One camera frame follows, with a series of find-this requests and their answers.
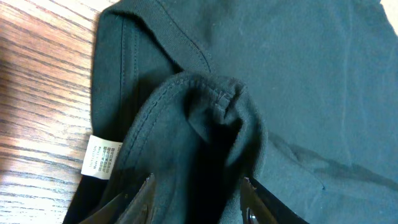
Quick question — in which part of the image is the black t-shirt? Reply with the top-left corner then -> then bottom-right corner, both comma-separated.
64,1 -> 397,223

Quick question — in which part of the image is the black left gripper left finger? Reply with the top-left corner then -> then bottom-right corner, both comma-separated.
80,174 -> 156,224

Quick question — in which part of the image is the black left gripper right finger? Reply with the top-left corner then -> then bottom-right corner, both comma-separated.
240,177 -> 308,224

